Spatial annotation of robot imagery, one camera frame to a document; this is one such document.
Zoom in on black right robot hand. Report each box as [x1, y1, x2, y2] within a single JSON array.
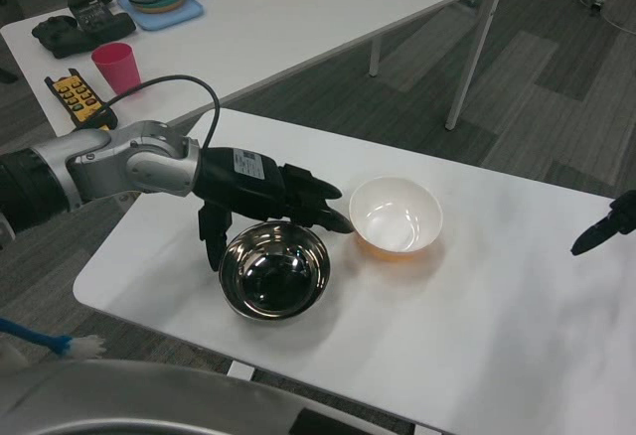
[[569, 195, 636, 257]]

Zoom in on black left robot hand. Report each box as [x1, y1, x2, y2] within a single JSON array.
[[191, 145, 355, 273]]

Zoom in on shiny metal bowl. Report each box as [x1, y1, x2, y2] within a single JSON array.
[[218, 220, 333, 322]]

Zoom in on white bowl orange outside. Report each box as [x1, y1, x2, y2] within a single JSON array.
[[348, 175, 444, 263]]

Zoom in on pink plastic cup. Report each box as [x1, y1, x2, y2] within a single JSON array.
[[90, 41, 143, 96]]

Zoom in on light blue tray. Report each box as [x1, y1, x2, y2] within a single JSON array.
[[114, 0, 206, 33]]

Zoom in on yellow black remote control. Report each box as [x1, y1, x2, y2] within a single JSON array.
[[43, 68, 119, 137]]

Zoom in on stacked coloured plates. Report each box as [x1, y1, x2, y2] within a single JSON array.
[[129, 0, 188, 15]]

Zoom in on white side table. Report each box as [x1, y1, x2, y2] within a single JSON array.
[[0, 0, 521, 138]]

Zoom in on black labelled battery pack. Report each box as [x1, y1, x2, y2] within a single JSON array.
[[67, 0, 120, 29]]

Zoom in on silver robot chest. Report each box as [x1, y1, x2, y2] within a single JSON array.
[[0, 359, 458, 435]]

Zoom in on blue white brush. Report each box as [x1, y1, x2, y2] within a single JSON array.
[[0, 316, 106, 360]]

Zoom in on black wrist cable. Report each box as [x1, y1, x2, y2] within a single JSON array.
[[79, 74, 223, 151]]

